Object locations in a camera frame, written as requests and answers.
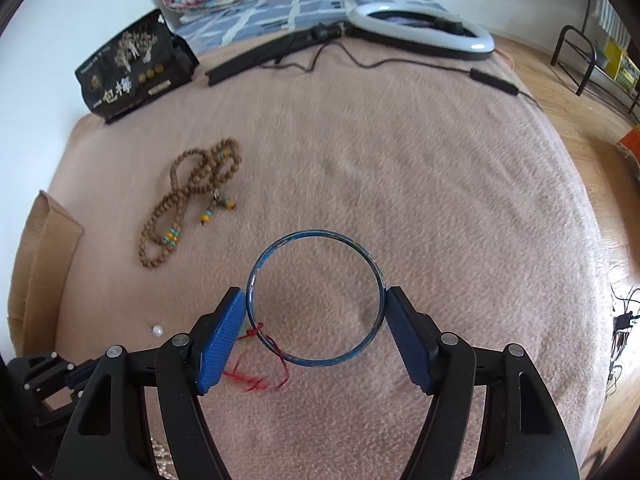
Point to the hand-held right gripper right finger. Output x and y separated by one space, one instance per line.
407 340

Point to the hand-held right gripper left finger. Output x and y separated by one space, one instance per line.
220 345

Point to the black metal shoe rack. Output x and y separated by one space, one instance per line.
580 35

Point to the blue checked bed sheet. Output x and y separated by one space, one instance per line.
260 15

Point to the pink blanket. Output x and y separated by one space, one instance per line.
400 185

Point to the black folded tripod stand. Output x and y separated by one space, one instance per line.
260 55

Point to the cardboard box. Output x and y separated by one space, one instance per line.
45 270

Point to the white pearl bead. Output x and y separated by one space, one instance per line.
158 331

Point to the black snack bag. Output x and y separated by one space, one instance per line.
130 60

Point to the striped towel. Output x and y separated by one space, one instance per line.
612 15

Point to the yellow box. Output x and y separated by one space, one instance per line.
625 67

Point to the orange object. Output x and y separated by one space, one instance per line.
632 150

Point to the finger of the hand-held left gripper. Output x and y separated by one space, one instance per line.
50 375

